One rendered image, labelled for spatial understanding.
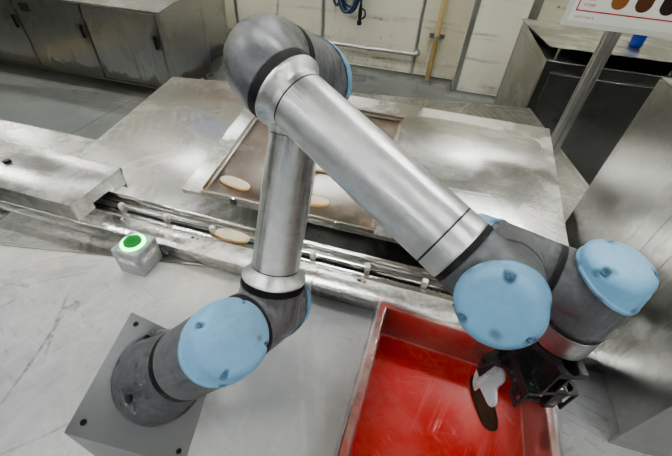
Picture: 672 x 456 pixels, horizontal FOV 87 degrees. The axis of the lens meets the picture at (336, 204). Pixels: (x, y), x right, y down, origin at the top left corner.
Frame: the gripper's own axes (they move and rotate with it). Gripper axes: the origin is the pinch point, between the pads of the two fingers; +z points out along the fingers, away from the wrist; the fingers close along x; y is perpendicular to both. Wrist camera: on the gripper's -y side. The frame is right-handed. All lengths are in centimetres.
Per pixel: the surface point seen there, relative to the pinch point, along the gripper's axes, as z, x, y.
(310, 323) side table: 8.9, -34.1, -15.2
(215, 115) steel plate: 9, -81, -111
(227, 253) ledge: 5, -56, -31
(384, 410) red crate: 8.4, -19.2, 2.1
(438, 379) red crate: 8.5, -7.9, -3.9
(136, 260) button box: 3, -75, -26
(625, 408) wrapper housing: 1.5, 21.7, 2.9
